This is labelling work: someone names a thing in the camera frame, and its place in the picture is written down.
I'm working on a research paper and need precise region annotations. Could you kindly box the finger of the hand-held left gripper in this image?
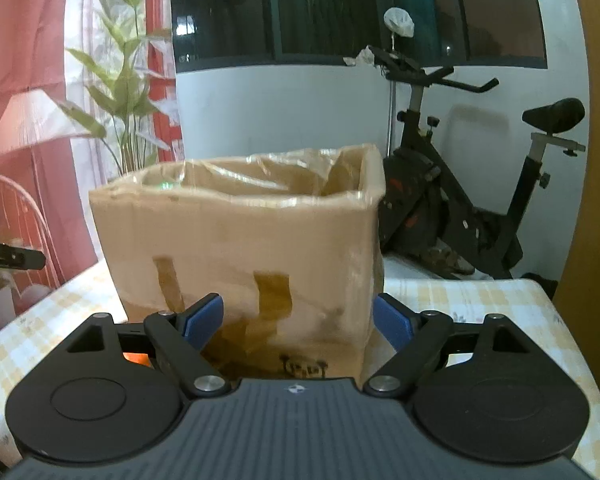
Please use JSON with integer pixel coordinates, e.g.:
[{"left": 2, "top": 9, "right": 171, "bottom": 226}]
[{"left": 0, "top": 239, "right": 47, "bottom": 271}]

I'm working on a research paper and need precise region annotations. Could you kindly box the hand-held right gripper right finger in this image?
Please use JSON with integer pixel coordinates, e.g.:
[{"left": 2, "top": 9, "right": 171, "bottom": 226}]
[{"left": 362, "top": 293, "right": 542, "bottom": 397}]

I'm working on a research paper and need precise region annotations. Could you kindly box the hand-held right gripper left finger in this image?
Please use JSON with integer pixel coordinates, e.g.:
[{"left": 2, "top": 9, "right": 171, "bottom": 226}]
[{"left": 62, "top": 293, "right": 229, "bottom": 397}]

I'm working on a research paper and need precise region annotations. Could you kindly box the cardboard box with plastic liner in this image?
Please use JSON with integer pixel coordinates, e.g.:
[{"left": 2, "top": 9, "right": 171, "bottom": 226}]
[{"left": 89, "top": 144, "right": 386, "bottom": 381}]

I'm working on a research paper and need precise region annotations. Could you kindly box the checked floral tablecloth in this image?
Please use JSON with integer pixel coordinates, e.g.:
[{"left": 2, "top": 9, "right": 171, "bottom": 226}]
[{"left": 0, "top": 260, "right": 600, "bottom": 467}]

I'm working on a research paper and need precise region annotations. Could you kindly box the black exercise bike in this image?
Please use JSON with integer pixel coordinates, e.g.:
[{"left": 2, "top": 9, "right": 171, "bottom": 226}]
[{"left": 367, "top": 45, "right": 587, "bottom": 281}]

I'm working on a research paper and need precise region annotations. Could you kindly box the wooden door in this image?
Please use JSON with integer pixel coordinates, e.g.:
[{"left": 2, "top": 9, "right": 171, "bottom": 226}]
[{"left": 552, "top": 0, "right": 600, "bottom": 391}]

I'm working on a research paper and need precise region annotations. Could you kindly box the crumpled clear plastic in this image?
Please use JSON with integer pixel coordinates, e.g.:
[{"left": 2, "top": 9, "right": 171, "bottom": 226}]
[{"left": 343, "top": 46, "right": 379, "bottom": 67}]

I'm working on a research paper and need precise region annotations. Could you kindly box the white plastic bag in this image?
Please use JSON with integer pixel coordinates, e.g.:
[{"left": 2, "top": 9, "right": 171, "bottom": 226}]
[{"left": 384, "top": 7, "right": 415, "bottom": 39}]

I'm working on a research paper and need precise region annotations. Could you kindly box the dark window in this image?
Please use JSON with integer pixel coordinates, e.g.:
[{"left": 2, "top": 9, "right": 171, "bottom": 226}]
[{"left": 170, "top": 0, "right": 549, "bottom": 74}]

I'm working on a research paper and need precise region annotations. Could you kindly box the printed red wall backdrop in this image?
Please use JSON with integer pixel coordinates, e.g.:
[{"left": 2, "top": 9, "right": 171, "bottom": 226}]
[{"left": 0, "top": 0, "right": 186, "bottom": 331}]

